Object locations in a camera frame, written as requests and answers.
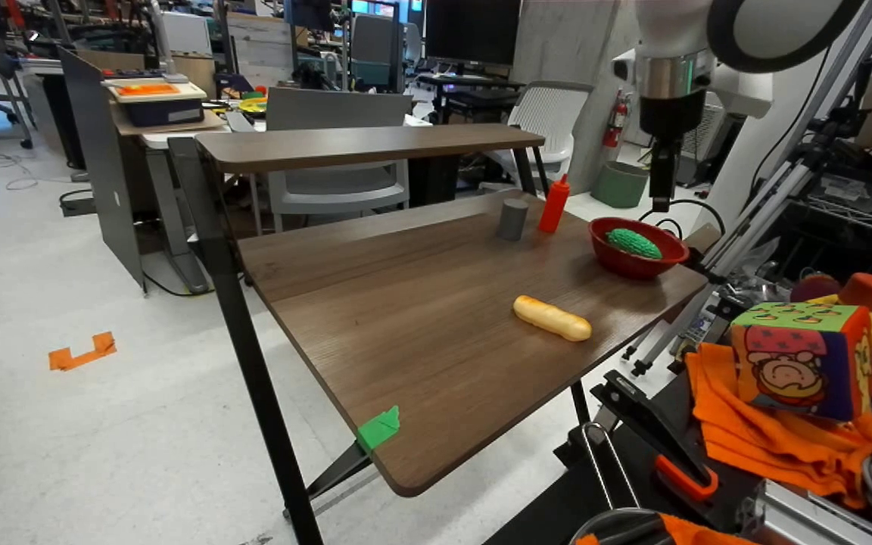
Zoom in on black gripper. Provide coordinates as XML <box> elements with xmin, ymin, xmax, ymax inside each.
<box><xmin>640</xmin><ymin>92</ymin><xmax>709</xmax><ymax>216</ymax></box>

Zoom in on green leaf-shaped toy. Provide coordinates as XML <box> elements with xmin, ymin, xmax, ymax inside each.
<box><xmin>606</xmin><ymin>228</ymin><xmax>665</xmax><ymax>264</ymax></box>

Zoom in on red plastic bowl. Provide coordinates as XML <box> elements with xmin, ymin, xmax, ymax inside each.
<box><xmin>587</xmin><ymin>216</ymin><xmax>690</xmax><ymax>280</ymax></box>

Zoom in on green bin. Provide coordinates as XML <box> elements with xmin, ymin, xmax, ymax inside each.
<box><xmin>587</xmin><ymin>158</ymin><xmax>650</xmax><ymax>212</ymax></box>

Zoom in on red fire extinguisher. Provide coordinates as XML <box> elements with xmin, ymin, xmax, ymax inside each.
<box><xmin>601</xmin><ymin>88</ymin><xmax>632</xmax><ymax>152</ymax></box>

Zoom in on red ketchup bottle toy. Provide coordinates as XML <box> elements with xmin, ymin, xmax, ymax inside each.
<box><xmin>535</xmin><ymin>172</ymin><xmax>573</xmax><ymax>240</ymax></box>

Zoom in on white chair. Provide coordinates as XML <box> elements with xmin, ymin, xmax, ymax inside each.
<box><xmin>500</xmin><ymin>84</ymin><xmax>593</xmax><ymax>192</ymax></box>

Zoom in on gray cylinder block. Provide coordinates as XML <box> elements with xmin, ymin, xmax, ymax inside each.
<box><xmin>494</xmin><ymin>195</ymin><xmax>533</xmax><ymax>245</ymax></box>

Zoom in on yellow bread roll toy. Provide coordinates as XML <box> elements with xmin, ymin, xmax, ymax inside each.
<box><xmin>512</xmin><ymin>292</ymin><xmax>593</xmax><ymax>346</ymax></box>

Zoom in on colourful plush cube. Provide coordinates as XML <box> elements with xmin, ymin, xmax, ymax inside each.
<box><xmin>727</xmin><ymin>299</ymin><xmax>872</xmax><ymax>424</ymax></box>

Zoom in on orange foam block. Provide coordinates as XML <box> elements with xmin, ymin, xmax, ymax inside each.
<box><xmin>838</xmin><ymin>268</ymin><xmax>872</xmax><ymax>312</ymax></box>

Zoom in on black computer monitor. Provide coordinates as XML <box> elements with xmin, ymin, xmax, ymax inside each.
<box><xmin>423</xmin><ymin>0</ymin><xmax>525</xmax><ymax>69</ymax></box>

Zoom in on orange cloth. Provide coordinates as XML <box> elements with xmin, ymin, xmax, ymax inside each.
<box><xmin>684</xmin><ymin>343</ymin><xmax>872</xmax><ymax>512</ymax></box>

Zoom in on wooden side desk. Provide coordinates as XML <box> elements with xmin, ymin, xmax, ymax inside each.
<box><xmin>197</xmin><ymin>121</ymin><xmax>551</xmax><ymax>237</ymax></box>

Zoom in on gray office chair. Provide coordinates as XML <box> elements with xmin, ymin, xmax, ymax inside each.
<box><xmin>265</xmin><ymin>84</ymin><xmax>414</xmax><ymax>229</ymax></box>

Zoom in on green tape piece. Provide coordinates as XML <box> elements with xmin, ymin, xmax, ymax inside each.
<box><xmin>354</xmin><ymin>404</ymin><xmax>405</xmax><ymax>455</ymax></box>

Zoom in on box with orange lid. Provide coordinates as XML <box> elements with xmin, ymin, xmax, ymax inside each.
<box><xmin>100</xmin><ymin>76</ymin><xmax>212</xmax><ymax>130</ymax></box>

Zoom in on gray partition panel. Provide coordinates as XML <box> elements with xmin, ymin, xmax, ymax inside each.
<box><xmin>58</xmin><ymin>49</ymin><xmax>151</xmax><ymax>298</ymax></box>

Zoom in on orange floor tape marker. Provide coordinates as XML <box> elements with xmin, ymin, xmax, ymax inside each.
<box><xmin>45</xmin><ymin>330</ymin><xmax>121</xmax><ymax>371</ymax></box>

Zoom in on black cable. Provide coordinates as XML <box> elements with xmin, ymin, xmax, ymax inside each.
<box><xmin>637</xmin><ymin>198</ymin><xmax>731</xmax><ymax>240</ymax></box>

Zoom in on aluminium frame rails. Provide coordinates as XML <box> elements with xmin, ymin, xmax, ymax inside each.
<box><xmin>704</xmin><ymin>0</ymin><xmax>872</xmax><ymax>292</ymax></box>

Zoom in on black clamp orange handle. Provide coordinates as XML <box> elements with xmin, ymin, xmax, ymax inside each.
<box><xmin>587</xmin><ymin>365</ymin><xmax>723</xmax><ymax>509</ymax></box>

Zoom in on black metal table frame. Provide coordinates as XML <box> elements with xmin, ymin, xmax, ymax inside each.
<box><xmin>163</xmin><ymin>133</ymin><xmax>601</xmax><ymax>545</ymax></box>

